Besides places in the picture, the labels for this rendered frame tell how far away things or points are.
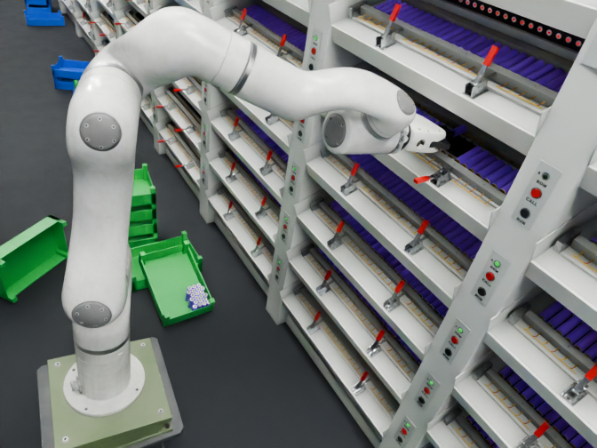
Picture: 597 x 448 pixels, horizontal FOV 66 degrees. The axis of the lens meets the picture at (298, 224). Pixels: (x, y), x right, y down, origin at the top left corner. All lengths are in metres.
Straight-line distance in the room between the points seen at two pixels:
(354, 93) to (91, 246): 0.54
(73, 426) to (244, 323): 0.83
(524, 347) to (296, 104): 0.65
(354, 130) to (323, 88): 0.10
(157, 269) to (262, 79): 1.33
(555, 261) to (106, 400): 1.04
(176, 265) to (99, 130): 1.32
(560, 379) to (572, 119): 0.48
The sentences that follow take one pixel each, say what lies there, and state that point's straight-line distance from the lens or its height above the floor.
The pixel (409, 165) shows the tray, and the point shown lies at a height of 0.95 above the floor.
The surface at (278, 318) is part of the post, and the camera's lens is 1.87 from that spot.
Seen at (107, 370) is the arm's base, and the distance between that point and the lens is 1.20.
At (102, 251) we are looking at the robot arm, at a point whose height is 0.84.
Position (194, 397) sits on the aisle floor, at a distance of 1.70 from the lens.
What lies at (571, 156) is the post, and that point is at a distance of 0.86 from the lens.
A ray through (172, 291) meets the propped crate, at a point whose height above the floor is 0.04.
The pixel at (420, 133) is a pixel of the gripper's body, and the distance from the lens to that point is 0.96.
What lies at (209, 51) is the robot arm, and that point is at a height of 1.21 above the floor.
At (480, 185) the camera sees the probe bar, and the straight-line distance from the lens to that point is 1.01.
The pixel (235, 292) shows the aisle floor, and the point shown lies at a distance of 2.00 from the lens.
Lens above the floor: 1.45
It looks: 37 degrees down
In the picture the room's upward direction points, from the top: 10 degrees clockwise
